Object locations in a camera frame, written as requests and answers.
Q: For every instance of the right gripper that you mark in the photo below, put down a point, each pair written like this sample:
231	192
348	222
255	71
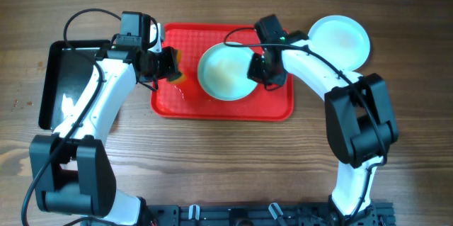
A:
254	74

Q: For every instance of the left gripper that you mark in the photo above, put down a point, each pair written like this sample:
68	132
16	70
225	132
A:
169	68

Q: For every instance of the orange and green sponge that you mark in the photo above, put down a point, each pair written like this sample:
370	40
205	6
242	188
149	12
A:
178	77

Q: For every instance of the pale blue plate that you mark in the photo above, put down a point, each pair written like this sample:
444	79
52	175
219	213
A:
222	72
341	40

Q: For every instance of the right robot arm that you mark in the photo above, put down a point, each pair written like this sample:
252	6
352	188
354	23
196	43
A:
360	121

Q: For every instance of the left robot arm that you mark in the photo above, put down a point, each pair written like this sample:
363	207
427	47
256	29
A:
71	170

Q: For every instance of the red plastic tray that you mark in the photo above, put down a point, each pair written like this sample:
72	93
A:
191	101

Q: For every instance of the black rectangular water tray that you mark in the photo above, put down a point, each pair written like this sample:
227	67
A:
67	75

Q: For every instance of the black mounting rail base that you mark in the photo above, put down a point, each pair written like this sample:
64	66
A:
305	214

